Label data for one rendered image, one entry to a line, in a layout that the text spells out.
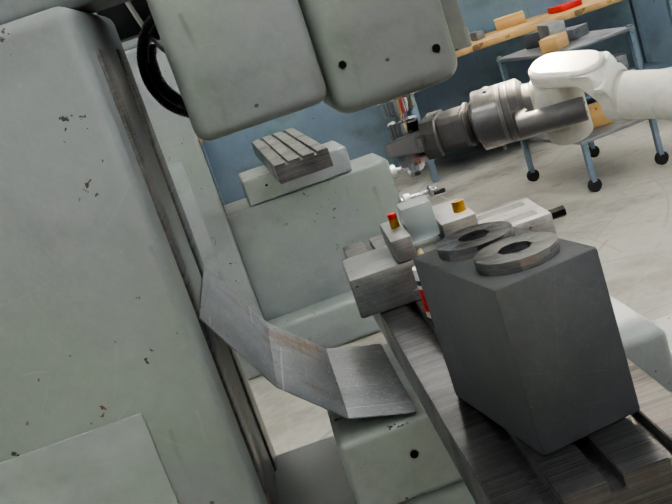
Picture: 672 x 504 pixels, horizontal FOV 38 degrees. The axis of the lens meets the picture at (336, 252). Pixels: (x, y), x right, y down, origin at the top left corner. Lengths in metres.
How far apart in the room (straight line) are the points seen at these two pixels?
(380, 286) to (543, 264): 0.63
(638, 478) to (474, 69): 7.31
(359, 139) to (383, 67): 6.69
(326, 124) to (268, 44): 6.68
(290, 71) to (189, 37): 0.14
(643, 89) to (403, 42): 0.32
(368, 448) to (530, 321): 0.48
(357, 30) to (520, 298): 0.52
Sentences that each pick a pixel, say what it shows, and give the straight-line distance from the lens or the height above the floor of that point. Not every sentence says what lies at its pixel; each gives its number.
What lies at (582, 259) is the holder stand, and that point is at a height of 1.15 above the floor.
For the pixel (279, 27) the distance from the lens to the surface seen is 1.31.
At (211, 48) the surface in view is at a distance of 1.31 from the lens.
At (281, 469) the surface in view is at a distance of 1.67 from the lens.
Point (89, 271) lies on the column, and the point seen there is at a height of 1.25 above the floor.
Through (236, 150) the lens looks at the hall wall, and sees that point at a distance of 7.96.
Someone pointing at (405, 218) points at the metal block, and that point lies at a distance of 1.61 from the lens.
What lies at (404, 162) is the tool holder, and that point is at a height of 1.21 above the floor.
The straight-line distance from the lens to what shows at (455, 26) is 1.45.
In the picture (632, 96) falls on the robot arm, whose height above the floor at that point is 1.22.
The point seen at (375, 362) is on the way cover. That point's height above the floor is 0.90.
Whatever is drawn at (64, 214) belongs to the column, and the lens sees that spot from 1.23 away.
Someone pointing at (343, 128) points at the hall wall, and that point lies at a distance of 8.00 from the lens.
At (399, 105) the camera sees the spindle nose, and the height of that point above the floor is 1.29.
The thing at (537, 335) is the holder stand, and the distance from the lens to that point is 0.98.
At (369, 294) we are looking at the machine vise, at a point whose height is 1.00.
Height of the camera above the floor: 1.46
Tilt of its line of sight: 14 degrees down
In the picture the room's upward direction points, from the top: 19 degrees counter-clockwise
